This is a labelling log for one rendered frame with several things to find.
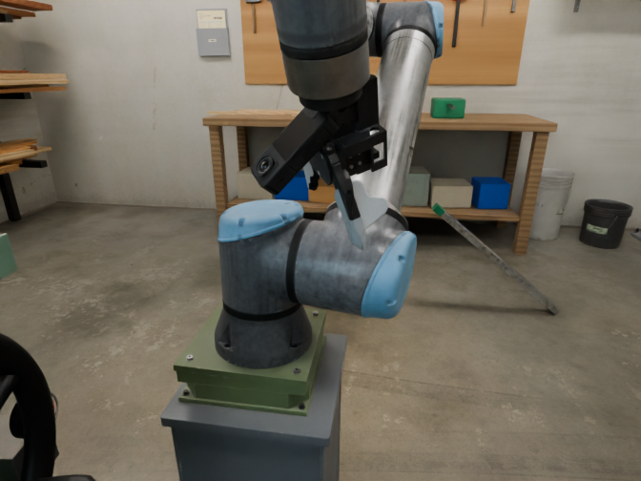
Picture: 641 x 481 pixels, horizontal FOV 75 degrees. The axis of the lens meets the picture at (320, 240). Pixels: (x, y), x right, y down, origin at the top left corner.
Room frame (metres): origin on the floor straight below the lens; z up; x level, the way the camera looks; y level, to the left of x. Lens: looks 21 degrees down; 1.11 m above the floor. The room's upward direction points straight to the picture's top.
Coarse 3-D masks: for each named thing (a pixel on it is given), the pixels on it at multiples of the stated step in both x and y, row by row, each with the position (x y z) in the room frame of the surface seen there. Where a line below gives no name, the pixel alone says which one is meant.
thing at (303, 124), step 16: (304, 112) 0.50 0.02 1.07; (320, 112) 0.49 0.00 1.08; (288, 128) 0.50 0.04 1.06; (304, 128) 0.49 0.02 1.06; (320, 128) 0.48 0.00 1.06; (336, 128) 0.49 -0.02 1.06; (272, 144) 0.50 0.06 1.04; (288, 144) 0.49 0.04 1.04; (304, 144) 0.47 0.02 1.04; (320, 144) 0.48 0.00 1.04; (256, 160) 0.51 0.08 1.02; (272, 160) 0.48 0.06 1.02; (288, 160) 0.47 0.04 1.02; (304, 160) 0.48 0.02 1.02; (256, 176) 0.49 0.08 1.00; (272, 176) 0.47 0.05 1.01; (288, 176) 0.48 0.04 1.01; (272, 192) 0.48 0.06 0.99
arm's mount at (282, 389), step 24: (216, 312) 0.80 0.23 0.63; (312, 312) 0.81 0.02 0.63; (312, 336) 0.72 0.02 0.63; (192, 360) 0.63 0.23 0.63; (216, 360) 0.63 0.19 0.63; (312, 360) 0.64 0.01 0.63; (192, 384) 0.63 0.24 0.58; (216, 384) 0.61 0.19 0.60; (240, 384) 0.60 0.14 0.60; (264, 384) 0.60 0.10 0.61; (288, 384) 0.59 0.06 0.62; (312, 384) 0.65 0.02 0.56; (264, 408) 0.59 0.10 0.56; (288, 408) 0.59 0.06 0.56
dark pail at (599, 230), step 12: (588, 204) 2.80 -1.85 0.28; (600, 204) 2.92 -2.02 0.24; (612, 204) 2.89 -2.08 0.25; (624, 204) 2.82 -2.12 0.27; (588, 216) 2.79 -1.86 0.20; (600, 216) 2.70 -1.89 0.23; (612, 216) 2.67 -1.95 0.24; (624, 216) 2.67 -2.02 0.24; (588, 228) 2.76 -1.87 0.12; (600, 228) 2.70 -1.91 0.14; (612, 228) 2.67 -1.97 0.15; (624, 228) 2.70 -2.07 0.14; (588, 240) 2.75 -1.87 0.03; (600, 240) 2.69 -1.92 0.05; (612, 240) 2.67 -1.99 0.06
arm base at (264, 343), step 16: (224, 304) 0.67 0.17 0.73; (224, 320) 0.66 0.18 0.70; (240, 320) 0.64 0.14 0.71; (256, 320) 0.63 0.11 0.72; (272, 320) 0.64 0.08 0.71; (288, 320) 0.65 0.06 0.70; (304, 320) 0.69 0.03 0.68; (224, 336) 0.65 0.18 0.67; (240, 336) 0.63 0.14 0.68; (256, 336) 0.63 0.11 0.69; (272, 336) 0.63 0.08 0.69; (288, 336) 0.64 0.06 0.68; (304, 336) 0.67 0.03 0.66; (224, 352) 0.64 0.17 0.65; (240, 352) 0.62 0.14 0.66; (256, 352) 0.62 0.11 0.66; (272, 352) 0.62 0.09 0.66; (288, 352) 0.63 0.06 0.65; (304, 352) 0.66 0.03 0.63; (256, 368) 0.61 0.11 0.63
